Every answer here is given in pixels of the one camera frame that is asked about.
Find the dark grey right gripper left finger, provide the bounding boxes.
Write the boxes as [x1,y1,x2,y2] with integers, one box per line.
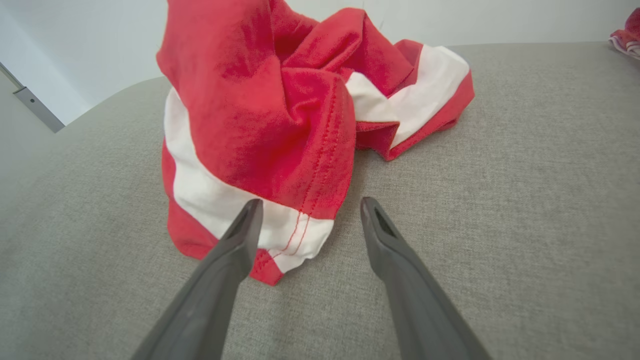
[131,198,265,360]

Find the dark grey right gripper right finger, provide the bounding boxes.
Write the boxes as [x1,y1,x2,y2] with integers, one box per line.
[360,196,494,360]

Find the red shorts with white stripe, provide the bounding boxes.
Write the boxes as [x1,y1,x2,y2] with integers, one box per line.
[155,0,476,287]

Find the red white-sleeved t-shirt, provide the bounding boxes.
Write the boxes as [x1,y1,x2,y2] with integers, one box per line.
[608,7,640,61]

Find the grey metal floor strip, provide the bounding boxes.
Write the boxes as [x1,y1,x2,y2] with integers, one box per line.
[0,62,66,134]

